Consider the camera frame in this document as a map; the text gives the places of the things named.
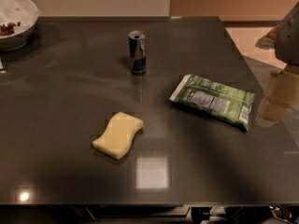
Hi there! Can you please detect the redbull can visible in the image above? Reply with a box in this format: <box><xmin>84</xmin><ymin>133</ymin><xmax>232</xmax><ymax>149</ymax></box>
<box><xmin>128</xmin><ymin>30</ymin><xmax>146</xmax><ymax>75</ymax></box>

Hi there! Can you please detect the yellow sponge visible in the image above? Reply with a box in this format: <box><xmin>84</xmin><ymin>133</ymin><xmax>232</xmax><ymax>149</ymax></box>
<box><xmin>93</xmin><ymin>112</ymin><xmax>144</xmax><ymax>160</ymax></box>

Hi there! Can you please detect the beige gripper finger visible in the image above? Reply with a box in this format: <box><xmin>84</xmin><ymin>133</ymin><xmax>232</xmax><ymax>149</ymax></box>
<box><xmin>255</xmin><ymin>97</ymin><xmax>288</xmax><ymax>128</ymax></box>

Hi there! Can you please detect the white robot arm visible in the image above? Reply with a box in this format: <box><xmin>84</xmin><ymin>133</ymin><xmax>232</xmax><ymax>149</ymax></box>
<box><xmin>256</xmin><ymin>2</ymin><xmax>299</xmax><ymax>127</ymax></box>

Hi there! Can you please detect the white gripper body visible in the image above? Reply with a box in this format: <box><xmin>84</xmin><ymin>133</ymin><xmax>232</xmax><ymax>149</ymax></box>
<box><xmin>268</xmin><ymin>64</ymin><xmax>299</xmax><ymax>107</ymax></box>

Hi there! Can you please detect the red fruit in bowl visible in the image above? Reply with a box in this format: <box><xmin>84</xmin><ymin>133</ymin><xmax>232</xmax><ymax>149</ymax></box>
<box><xmin>0</xmin><ymin>22</ymin><xmax>21</xmax><ymax>36</ymax></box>

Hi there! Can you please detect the green snack bag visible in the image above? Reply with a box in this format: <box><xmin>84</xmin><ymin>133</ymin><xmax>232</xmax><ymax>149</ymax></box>
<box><xmin>169</xmin><ymin>74</ymin><xmax>255</xmax><ymax>132</ymax></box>

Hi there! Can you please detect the white bowl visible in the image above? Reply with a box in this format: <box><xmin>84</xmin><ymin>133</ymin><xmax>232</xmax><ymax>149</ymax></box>
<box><xmin>0</xmin><ymin>0</ymin><xmax>40</xmax><ymax>51</ymax></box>

